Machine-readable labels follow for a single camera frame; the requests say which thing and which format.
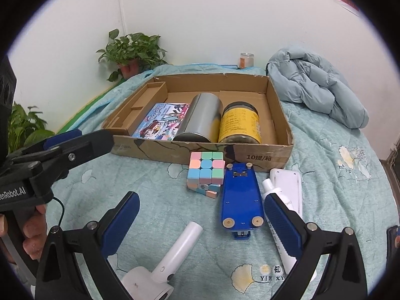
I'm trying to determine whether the red wall sign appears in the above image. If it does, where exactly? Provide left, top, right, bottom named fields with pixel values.
left=334, top=0, right=360, bottom=16

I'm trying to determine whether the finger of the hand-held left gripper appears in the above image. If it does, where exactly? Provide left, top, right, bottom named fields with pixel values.
left=29, top=129, right=115, bottom=182
left=6, top=129, right=83, bottom=164

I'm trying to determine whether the colourful picture book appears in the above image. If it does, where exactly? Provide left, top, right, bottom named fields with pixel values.
left=132, top=102, right=191, bottom=141

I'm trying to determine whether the white handheld fan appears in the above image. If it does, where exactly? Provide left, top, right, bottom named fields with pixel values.
left=121, top=220, right=204, bottom=300

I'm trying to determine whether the green mat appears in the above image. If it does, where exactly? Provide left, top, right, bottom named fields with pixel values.
left=58, top=84, right=126, bottom=133

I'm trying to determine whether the narrow cardboard insert tray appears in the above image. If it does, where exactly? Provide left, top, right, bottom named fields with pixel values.
left=104, top=82, right=168, bottom=132

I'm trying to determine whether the light blue puffer jacket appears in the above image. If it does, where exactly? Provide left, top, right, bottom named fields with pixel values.
left=266, top=45, right=369, bottom=129

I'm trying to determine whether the orange glass candle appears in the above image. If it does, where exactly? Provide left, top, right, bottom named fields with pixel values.
left=239, top=52, right=254, bottom=69

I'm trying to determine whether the light blue quilted blanket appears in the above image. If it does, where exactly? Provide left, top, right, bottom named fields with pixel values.
left=44, top=64, right=399, bottom=300

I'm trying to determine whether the potted green plant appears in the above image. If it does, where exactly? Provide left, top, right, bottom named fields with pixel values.
left=96, top=29, right=169, bottom=82

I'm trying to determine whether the silver metal can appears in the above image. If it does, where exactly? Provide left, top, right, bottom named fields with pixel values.
left=173, top=93, right=223, bottom=143

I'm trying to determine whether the white remote control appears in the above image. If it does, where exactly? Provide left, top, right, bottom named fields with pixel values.
left=269, top=168, right=304, bottom=216

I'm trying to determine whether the black cable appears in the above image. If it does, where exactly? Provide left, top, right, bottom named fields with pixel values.
left=50, top=196, right=66, bottom=227

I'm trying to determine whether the dark flat object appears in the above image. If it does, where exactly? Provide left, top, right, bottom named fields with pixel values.
left=386, top=225, right=400, bottom=265

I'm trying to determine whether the blue stapler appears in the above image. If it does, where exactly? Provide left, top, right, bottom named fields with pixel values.
left=220, top=162, right=266, bottom=241

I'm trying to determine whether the pastel puzzle cube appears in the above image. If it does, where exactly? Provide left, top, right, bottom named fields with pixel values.
left=187, top=151, right=226, bottom=200

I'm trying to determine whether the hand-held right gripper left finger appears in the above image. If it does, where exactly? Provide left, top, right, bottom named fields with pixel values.
left=35, top=191, right=141, bottom=300

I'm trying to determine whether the white tube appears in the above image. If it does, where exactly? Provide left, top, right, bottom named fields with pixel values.
left=262, top=178, right=318, bottom=282

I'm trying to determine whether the yellow label glass jar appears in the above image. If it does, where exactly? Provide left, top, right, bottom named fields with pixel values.
left=218, top=101, right=262, bottom=144

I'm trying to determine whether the person's left hand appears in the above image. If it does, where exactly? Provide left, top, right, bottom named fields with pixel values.
left=0, top=204, right=48, bottom=265

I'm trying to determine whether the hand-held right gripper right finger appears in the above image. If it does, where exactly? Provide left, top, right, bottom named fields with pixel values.
left=264, top=193, right=368, bottom=300

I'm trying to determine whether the large leafy green plant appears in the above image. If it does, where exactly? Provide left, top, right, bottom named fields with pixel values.
left=6, top=101, right=56, bottom=155

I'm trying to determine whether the large cardboard box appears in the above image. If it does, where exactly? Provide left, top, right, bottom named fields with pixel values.
left=101, top=73, right=295, bottom=172

